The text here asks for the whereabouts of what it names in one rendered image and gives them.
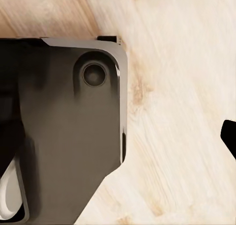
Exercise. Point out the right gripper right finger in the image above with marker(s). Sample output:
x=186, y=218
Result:
x=228, y=135

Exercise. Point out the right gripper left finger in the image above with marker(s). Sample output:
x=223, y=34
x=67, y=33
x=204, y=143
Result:
x=12, y=135

